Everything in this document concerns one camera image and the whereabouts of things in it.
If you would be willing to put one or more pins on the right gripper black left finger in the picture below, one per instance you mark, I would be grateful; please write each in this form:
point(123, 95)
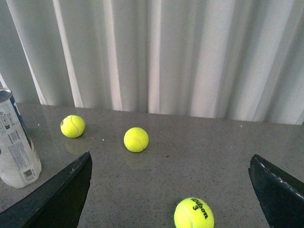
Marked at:
point(58, 203)

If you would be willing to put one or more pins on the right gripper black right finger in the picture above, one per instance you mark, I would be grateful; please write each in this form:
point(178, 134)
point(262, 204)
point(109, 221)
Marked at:
point(280, 195)

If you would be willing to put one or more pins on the clear tennis ball can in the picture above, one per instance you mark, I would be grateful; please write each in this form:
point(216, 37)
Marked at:
point(19, 162)

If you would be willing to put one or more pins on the yellow Wilson logo tennis ball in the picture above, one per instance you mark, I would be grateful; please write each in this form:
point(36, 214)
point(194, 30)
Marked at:
point(72, 126)

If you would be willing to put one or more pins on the Wilson 3 tennis ball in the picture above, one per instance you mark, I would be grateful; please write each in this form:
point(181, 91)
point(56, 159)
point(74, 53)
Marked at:
point(193, 213)

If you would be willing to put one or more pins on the plain yellow tennis ball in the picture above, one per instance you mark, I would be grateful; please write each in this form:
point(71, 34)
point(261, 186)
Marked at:
point(136, 139)

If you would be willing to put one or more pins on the white pleated curtain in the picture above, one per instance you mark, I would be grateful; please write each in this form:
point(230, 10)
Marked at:
point(232, 59)

